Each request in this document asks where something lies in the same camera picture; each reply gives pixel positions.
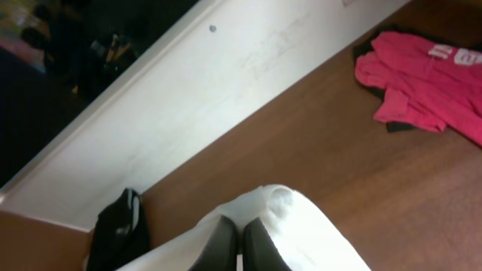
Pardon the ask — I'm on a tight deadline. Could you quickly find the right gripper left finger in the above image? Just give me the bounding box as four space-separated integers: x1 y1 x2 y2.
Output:
189 216 238 271

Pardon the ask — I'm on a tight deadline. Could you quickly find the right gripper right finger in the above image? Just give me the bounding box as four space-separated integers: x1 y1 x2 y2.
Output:
242 218 291 271

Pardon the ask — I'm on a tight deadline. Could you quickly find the white t-shirt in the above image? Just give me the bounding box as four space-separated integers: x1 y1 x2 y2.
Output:
121 184 368 271

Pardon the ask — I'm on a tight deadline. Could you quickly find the black folded garment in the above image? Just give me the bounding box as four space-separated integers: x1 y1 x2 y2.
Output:
86 188 151 271

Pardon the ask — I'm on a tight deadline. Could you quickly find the grey folded garment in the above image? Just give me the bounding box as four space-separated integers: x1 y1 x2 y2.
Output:
115 188 141 236

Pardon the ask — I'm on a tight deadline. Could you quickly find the red t-shirt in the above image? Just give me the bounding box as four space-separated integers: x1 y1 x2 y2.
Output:
354 31 482 147

